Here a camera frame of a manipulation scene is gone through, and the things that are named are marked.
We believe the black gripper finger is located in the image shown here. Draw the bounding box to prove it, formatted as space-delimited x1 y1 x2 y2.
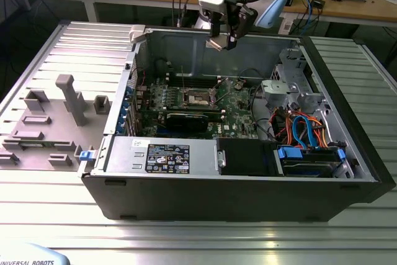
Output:
210 10 221 38
226 6 259 51

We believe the silver CPU with green edge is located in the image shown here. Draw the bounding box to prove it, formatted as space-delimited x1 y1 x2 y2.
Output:
205 35 230 52

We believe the metal socket cover frame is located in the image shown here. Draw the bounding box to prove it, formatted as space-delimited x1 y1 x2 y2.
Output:
212 77 233 101

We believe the black RAM slot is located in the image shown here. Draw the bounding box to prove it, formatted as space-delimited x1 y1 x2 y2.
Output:
148 109 226 115
169 77 221 82
169 80 221 85
148 106 226 111
169 83 221 88
169 74 221 79

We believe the CPU socket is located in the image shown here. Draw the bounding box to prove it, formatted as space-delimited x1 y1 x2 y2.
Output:
182 88 220 107

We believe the silver metal disk bay cage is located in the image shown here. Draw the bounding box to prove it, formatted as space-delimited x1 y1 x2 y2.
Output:
261 48 330 117

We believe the green motherboard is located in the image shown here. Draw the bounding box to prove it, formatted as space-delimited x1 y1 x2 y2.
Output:
136 74 264 141

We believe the beige plastic case latch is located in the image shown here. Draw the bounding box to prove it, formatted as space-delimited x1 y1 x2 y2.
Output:
128 25 146 44

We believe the black graphics card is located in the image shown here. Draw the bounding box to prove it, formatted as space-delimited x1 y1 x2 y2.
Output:
166 112 209 133

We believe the hard disk in blue carrier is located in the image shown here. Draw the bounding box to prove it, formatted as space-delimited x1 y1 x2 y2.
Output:
277 145 347 179

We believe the grey power supply unit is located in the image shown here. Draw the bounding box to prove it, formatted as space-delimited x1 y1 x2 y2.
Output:
105 136 218 175

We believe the black and grey PC case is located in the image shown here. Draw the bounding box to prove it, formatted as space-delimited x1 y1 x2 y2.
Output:
76 25 397 223

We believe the blue plastic case latch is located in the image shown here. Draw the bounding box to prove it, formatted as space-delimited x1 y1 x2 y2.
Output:
79 150 96 163

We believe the grey parts rack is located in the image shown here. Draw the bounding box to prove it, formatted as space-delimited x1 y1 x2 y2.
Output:
0 74 112 171

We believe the green RAM stick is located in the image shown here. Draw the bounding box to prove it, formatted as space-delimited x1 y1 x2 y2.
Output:
17 141 61 149

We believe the black cable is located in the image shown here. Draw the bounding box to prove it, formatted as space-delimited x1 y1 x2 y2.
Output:
249 86 277 141

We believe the red wire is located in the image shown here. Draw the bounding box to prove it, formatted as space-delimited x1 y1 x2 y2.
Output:
268 107 292 141

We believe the blue wire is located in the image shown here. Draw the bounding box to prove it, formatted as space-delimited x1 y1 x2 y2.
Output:
292 115 320 150

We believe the orange wire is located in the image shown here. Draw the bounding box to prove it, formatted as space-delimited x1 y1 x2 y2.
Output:
285 109 327 148

